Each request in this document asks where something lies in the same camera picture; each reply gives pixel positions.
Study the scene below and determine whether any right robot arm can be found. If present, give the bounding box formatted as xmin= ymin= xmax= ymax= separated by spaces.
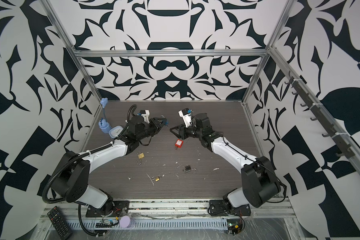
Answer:
xmin=170 ymin=112 xmax=287 ymax=216

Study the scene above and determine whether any black remote control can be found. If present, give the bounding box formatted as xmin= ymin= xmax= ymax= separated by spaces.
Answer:
xmin=47 ymin=206 xmax=73 ymax=240

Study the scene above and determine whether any black hook rack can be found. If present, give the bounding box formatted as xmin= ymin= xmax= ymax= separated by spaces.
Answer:
xmin=286 ymin=76 xmax=356 ymax=159

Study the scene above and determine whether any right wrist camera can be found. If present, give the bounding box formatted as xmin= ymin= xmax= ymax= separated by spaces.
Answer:
xmin=179 ymin=108 xmax=192 ymax=128

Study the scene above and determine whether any red padlock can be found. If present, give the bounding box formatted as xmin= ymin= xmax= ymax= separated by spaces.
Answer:
xmin=175 ymin=138 xmax=184 ymax=150

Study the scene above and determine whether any black padlock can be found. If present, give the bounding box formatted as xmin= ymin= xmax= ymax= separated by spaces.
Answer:
xmin=183 ymin=165 xmax=197 ymax=174

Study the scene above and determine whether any brass padlock with key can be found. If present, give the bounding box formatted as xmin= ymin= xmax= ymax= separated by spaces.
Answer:
xmin=137 ymin=152 xmax=145 ymax=165

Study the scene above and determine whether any green circuit board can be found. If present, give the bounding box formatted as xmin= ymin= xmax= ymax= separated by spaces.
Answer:
xmin=227 ymin=219 xmax=246 ymax=236

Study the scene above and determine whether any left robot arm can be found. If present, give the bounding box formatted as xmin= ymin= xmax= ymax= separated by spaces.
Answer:
xmin=42 ymin=105 xmax=168 ymax=216

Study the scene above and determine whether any white cable duct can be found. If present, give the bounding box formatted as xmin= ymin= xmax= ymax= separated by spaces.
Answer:
xmin=67 ymin=219 xmax=228 ymax=231

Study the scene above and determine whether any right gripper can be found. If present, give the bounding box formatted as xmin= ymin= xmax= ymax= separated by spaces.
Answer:
xmin=171 ymin=122 xmax=205 ymax=141

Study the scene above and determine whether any light blue alarm clock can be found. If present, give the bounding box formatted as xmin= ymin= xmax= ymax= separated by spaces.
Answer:
xmin=109 ymin=126 xmax=124 ymax=139

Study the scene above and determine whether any purple round lid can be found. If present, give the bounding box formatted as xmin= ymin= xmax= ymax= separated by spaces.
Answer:
xmin=119 ymin=216 xmax=135 ymax=229

